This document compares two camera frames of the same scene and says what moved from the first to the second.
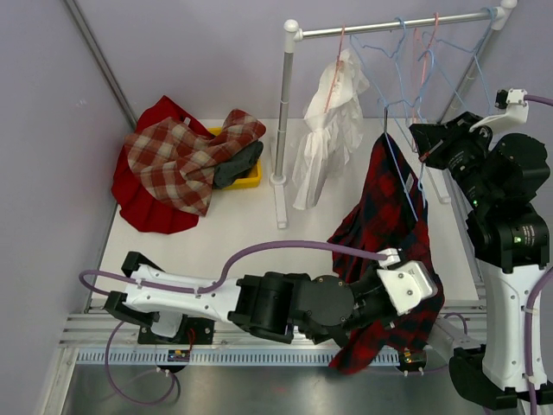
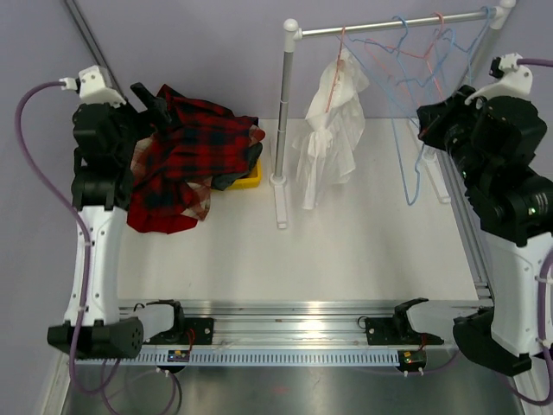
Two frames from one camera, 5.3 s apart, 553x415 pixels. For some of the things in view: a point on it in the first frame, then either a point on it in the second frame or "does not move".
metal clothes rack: [294, 33] does not move
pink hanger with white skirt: [339, 64] does not move
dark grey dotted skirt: [228, 173] does not move
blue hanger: [398, 166] -> [397, 51]
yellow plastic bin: [251, 179] does not move
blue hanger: [391, 55] -> [397, 49]
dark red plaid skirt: [390, 213] -> [204, 140]
